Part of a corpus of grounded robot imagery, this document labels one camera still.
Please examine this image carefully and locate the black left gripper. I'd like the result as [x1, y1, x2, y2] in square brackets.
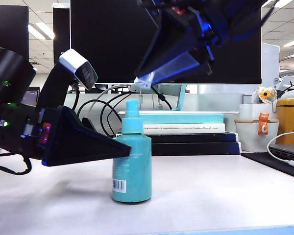
[20, 105, 132, 167]

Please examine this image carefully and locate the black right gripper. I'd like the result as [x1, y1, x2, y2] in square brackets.
[134, 0, 232, 87]

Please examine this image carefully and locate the clear plastic sprayer lid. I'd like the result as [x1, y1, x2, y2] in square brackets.
[134, 72, 155, 89]

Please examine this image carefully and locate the teal spray bottle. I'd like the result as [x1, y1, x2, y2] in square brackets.
[112, 99, 152, 203]

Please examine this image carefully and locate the teal and silver monitor stand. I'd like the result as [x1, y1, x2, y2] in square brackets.
[139, 84, 240, 115]

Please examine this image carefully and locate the stack of books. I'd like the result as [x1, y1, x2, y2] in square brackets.
[63, 93, 245, 138]

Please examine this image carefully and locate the background monitor showing code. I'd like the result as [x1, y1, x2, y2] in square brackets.
[22, 89, 40, 107]

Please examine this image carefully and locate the teal book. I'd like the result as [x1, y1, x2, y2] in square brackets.
[137, 114, 225, 125]

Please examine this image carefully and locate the black AOC monitor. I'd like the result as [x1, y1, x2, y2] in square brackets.
[70, 0, 262, 84]

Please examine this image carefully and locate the white book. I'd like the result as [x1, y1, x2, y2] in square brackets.
[142, 123, 226, 134]

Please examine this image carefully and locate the white square container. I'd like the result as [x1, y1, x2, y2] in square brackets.
[239, 104, 278, 120]

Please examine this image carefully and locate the white partition board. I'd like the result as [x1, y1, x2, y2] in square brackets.
[261, 43, 281, 98]

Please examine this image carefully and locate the sunflower plush toy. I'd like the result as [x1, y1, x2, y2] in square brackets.
[251, 85, 279, 114]

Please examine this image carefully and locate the black monitor tall narrow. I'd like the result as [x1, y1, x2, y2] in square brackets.
[53, 3, 72, 65]

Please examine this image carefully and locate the white pot with fox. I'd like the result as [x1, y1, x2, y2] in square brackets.
[234, 118, 280, 152]

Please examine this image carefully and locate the ceiling light panel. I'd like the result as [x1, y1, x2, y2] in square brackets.
[28, 23, 55, 41]

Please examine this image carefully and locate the orange cat figurine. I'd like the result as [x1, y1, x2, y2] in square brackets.
[257, 112, 270, 136]

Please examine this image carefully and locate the white plush toy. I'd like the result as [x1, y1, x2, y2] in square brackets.
[273, 75, 294, 100]

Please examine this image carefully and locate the black monitor wide bezel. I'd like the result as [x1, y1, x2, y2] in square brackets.
[0, 4, 29, 63]

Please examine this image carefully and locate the yellow tin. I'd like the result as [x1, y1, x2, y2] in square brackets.
[275, 97, 294, 145]

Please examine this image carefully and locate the black desk mat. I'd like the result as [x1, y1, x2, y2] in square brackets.
[241, 152, 294, 181]

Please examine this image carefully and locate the grey laptop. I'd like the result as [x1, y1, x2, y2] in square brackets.
[269, 143, 294, 165]

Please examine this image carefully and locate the black looped cable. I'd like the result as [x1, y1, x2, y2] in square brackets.
[77, 92, 132, 123]
[99, 94, 132, 138]

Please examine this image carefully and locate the black monitor cable with ferrite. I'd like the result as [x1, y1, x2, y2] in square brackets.
[150, 85, 173, 110]

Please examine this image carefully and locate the grey cable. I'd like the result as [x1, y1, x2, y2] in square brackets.
[90, 84, 133, 111]

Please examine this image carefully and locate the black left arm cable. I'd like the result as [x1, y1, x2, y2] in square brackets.
[0, 151, 33, 175]

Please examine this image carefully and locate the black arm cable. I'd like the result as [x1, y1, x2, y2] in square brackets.
[0, 151, 33, 175]
[258, 0, 281, 26]

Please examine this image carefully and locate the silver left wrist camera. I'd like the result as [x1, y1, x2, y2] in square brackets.
[36, 48, 98, 111]

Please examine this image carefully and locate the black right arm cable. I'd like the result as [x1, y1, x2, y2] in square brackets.
[258, 0, 281, 26]

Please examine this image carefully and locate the white charging cable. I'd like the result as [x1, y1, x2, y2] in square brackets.
[267, 132, 294, 168]

